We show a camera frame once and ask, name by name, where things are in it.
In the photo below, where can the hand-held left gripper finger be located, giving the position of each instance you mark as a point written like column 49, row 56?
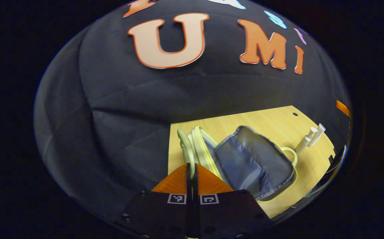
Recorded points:
column 189, row 199
column 195, row 199

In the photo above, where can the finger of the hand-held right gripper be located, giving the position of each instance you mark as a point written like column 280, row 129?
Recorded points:
column 343, row 108

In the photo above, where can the white tube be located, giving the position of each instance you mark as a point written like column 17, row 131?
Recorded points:
column 317, row 134

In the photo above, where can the white pump bottle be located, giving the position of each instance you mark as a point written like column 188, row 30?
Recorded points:
column 303, row 145

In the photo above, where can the cream suitcase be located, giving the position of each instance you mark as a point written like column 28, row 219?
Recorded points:
column 255, row 159

